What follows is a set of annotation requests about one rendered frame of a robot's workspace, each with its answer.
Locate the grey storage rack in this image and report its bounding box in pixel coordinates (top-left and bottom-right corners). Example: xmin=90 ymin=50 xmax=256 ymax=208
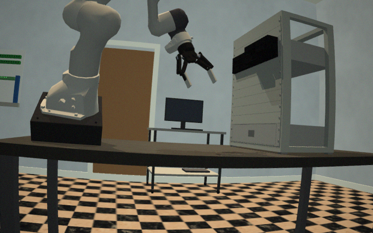
xmin=229 ymin=10 xmax=336 ymax=155

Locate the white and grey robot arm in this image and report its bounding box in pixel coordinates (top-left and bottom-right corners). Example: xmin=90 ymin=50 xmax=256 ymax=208
xmin=40 ymin=0 xmax=193 ymax=120

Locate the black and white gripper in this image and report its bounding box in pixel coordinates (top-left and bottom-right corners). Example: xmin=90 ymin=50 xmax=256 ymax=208
xmin=176 ymin=42 xmax=217 ymax=88

